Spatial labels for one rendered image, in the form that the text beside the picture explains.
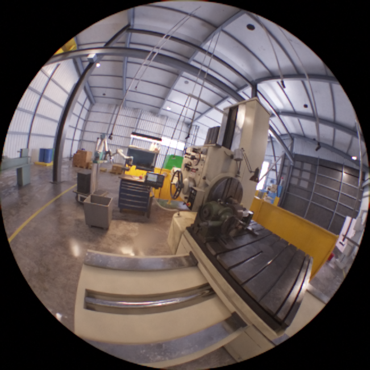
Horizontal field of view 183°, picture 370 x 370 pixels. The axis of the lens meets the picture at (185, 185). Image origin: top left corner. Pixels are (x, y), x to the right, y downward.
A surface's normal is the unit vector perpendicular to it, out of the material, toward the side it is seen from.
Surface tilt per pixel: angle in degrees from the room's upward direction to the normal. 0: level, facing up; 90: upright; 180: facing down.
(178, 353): 0
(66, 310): 0
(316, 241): 90
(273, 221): 90
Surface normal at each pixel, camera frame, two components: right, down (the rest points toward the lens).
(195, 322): 0.25, -0.95
